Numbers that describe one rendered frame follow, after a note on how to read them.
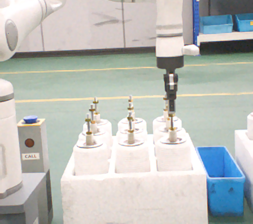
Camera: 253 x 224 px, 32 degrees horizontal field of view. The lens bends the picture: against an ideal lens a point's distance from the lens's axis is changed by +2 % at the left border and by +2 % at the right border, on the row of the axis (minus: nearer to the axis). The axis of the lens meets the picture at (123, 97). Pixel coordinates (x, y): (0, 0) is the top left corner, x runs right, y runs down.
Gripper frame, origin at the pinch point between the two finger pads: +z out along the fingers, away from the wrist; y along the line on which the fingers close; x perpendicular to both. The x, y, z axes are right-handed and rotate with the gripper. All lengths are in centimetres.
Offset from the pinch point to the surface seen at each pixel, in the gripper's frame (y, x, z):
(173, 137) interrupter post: 1.1, 0.2, 8.9
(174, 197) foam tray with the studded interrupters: 7.7, -0.6, 23.5
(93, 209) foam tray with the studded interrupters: 8.4, -22.5, 25.9
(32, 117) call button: -1.8, -39.9, 2.2
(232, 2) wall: -503, 107, -27
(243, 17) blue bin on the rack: -476, 117, -8
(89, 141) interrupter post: 1.8, -23.4, 9.0
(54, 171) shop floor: -46, -46, 35
